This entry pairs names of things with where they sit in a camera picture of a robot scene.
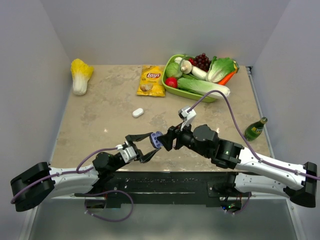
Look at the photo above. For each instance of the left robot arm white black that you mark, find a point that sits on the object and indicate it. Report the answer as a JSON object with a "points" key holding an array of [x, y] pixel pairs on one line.
{"points": [[42, 181]]}

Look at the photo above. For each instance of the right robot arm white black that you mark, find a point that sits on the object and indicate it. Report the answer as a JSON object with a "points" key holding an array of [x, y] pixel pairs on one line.
{"points": [[260, 173]]}

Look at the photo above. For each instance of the round green cabbage toy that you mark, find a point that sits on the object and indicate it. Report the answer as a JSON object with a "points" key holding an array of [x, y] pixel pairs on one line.
{"points": [[173, 69]]}

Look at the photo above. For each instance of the blue-grey earbud charging case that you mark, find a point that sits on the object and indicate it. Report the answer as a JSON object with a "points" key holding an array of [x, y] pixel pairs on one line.
{"points": [[154, 139]]}

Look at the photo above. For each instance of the long green napa cabbage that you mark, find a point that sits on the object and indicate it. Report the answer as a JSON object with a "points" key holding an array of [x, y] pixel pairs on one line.
{"points": [[201, 87]]}

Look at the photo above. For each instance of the white earbud charging case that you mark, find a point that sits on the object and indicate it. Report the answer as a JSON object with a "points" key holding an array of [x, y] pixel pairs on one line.
{"points": [[138, 112]]}

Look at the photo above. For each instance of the yellow napa cabbage toy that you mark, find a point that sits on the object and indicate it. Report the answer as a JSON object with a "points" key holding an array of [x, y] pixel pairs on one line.
{"points": [[81, 74]]}

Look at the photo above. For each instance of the green plastic tray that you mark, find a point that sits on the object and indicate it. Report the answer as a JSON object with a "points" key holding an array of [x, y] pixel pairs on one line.
{"points": [[176, 91]]}

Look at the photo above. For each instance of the yellow Lays chips bag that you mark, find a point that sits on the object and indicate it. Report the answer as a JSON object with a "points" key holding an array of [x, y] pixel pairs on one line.
{"points": [[150, 83]]}

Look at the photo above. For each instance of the red tomato toy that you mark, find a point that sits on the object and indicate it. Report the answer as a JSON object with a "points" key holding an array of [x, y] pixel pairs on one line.
{"points": [[171, 82]]}

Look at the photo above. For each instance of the green leafy lettuce toy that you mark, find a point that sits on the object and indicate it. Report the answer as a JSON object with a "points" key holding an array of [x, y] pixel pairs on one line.
{"points": [[219, 69]]}

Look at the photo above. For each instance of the white king oyster mushroom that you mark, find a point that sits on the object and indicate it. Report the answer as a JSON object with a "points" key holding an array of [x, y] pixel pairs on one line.
{"points": [[187, 68]]}

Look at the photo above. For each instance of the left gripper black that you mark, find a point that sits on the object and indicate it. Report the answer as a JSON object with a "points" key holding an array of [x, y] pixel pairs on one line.
{"points": [[144, 158]]}

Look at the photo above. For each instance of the green glass bottle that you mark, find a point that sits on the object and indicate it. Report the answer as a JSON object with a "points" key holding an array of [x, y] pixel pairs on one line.
{"points": [[254, 130]]}

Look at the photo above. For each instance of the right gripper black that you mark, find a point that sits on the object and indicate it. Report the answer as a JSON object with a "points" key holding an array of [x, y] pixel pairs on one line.
{"points": [[167, 139]]}

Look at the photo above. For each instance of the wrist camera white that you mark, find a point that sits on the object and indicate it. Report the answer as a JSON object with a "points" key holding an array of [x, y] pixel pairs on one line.
{"points": [[187, 115], [127, 152]]}

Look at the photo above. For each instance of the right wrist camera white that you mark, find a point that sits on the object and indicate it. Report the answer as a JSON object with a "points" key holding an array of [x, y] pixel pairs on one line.
{"points": [[187, 115]]}

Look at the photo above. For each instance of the orange carrot toy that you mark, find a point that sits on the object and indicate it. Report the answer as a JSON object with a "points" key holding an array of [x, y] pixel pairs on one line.
{"points": [[225, 80]]}

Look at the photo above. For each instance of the small white mushroom toy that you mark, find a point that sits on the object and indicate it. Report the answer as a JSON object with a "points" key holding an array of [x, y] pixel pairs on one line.
{"points": [[178, 60]]}

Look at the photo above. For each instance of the dark red grapes bunch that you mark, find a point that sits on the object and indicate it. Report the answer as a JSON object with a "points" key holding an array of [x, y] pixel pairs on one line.
{"points": [[201, 61]]}

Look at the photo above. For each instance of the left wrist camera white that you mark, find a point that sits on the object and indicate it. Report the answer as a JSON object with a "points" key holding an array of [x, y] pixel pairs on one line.
{"points": [[127, 152]]}

